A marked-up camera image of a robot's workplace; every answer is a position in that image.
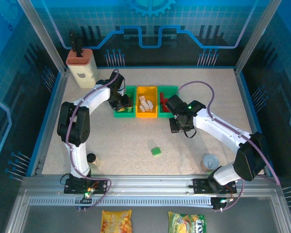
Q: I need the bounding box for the aluminium frame post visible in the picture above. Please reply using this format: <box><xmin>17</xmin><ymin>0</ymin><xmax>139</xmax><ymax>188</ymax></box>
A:
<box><xmin>234</xmin><ymin>0</ymin><xmax>283</xmax><ymax>75</ymax></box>
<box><xmin>16</xmin><ymin>0</ymin><xmax>70</xmax><ymax>75</ymax></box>

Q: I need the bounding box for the green snack bag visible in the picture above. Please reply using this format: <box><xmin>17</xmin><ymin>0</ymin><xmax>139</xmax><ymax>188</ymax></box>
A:
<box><xmin>168</xmin><ymin>211</ymin><xmax>207</xmax><ymax>233</ymax></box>

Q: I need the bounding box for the yellow snack bag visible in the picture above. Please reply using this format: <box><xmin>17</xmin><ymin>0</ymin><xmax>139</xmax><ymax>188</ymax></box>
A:
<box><xmin>101</xmin><ymin>210</ymin><xmax>133</xmax><ymax>233</ymax></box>

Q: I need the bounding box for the can with grey lid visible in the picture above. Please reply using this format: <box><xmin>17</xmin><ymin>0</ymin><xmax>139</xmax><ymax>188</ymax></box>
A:
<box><xmin>200</xmin><ymin>154</ymin><xmax>219</xmax><ymax>173</ymax></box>

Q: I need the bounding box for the slotted grey cable duct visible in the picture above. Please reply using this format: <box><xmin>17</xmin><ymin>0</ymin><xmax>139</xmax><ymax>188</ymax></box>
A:
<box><xmin>28</xmin><ymin>196</ymin><xmax>214</xmax><ymax>207</ymax></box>

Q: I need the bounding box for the cream knife block terracotta top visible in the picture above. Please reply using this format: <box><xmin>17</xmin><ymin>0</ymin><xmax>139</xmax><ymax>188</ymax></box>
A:
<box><xmin>65</xmin><ymin>48</ymin><xmax>99</xmax><ymax>89</ymax></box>

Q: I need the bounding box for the green plastic bin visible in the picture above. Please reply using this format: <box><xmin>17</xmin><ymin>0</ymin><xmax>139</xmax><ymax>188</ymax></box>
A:
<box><xmin>113</xmin><ymin>86</ymin><xmax>137</xmax><ymax>118</ymax></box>
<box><xmin>157</xmin><ymin>86</ymin><xmax>180</xmax><ymax>118</ymax></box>

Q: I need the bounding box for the black knife handle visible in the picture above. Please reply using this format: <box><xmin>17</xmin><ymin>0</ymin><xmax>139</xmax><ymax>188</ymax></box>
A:
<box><xmin>74</xmin><ymin>36</ymin><xmax>82</xmax><ymax>58</ymax></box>
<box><xmin>68</xmin><ymin>29</ymin><xmax>76</xmax><ymax>53</ymax></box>

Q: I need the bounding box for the small bottle black cap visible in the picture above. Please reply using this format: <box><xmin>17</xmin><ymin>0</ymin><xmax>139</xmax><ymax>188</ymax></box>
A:
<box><xmin>86</xmin><ymin>153</ymin><xmax>101</xmax><ymax>169</ymax></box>

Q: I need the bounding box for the aluminium front beam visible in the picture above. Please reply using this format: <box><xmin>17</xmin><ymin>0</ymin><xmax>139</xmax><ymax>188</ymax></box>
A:
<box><xmin>19</xmin><ymin>175</ymin><xmax>282</xmax><ymax>195</ymax></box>

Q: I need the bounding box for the yellow plastic bin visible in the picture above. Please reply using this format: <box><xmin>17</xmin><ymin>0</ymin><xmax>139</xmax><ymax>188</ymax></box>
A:
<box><xmin>135</xmin><ymin>86</ymin><xmax>159</xmax><ymax>119</ymax></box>

